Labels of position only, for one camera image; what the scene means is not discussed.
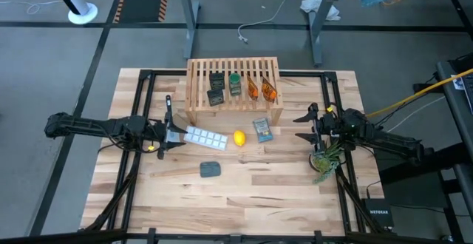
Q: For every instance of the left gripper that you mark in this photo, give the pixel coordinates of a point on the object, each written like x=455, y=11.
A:
x=165, y=133

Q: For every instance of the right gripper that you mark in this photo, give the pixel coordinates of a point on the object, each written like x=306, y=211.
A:
x=325, y=127

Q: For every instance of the orange taco mix packet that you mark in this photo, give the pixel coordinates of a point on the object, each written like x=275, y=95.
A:
x=269, y=90
x=253, y=88

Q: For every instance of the green black pepper tin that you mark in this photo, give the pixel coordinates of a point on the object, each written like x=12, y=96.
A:
x=217, y=80
x=215, y=97

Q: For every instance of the green-lidded spice jar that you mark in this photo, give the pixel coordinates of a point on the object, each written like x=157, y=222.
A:
x=235, y=85

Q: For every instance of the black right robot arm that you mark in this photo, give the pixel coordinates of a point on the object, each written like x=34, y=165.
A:
x=388, y=140

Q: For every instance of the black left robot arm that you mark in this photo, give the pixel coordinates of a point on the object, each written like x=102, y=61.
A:
x=92, y=125

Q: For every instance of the wooden slatted shelf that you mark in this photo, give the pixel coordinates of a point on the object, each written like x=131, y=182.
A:
x=236, y=105

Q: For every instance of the white ice cube tray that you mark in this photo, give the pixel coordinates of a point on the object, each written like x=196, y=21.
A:
x=205, y=138

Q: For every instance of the green air plant pot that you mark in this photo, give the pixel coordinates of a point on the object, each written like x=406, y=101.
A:
x=325, y=160

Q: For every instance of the yellow lemon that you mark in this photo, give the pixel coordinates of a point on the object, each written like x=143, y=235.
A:
x=239, y=138

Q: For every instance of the black netgear router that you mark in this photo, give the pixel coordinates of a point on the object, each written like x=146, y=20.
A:
x=378, y=214

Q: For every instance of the white cloth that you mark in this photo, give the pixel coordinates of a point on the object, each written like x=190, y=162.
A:
x=321, y=7

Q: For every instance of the black side desk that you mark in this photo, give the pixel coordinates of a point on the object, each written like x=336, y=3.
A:
x=454, y=125

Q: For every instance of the white pillar round base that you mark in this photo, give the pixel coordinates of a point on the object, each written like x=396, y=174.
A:
x=82, y=13

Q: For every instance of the black aluminium rig frame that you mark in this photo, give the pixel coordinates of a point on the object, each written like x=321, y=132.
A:
x=303, y=73

